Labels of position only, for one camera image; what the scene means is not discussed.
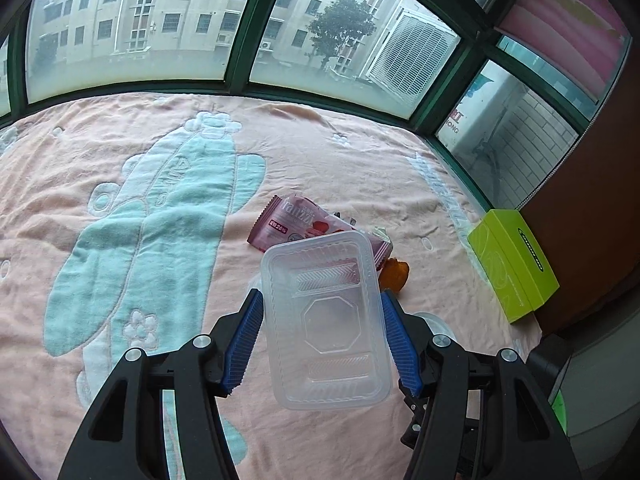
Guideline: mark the green perforated plastic basket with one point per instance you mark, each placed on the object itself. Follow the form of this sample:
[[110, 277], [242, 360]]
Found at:
[[559, 409]]

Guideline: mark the clear rectangular plastic container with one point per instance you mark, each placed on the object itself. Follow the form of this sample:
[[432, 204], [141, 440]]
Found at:
[[324, 324]]

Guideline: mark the lime green cardboard box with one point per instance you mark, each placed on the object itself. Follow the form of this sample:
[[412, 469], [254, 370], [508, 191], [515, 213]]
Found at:
[[515, 264]]

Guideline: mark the green window frame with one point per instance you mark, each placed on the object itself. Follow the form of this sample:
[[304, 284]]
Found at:
[[502, 115]]

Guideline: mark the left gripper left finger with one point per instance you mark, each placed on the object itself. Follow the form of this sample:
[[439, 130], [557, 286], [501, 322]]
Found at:
[[122, 433]]

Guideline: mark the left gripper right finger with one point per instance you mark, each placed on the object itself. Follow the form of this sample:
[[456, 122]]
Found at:
[[520, 436]]

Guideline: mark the pink towel blanket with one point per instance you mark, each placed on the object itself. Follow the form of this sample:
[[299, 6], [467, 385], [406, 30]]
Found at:
[[124, 223]]

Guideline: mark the pink patterned curtain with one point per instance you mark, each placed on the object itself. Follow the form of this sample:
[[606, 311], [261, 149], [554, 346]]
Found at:
[[584, 39]]

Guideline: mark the orange fruit peel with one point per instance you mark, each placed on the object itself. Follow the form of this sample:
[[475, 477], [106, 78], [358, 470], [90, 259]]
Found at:
[[394, 275]]

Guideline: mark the pink snack bag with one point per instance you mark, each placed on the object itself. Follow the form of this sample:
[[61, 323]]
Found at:
[[291, 219]]

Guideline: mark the white red wrapper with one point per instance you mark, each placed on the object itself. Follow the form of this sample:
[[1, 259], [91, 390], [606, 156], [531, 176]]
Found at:
[[381, 233]]

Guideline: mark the brown wooden cabinet panel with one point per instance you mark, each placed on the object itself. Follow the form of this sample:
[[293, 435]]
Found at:
[[586, 215]]

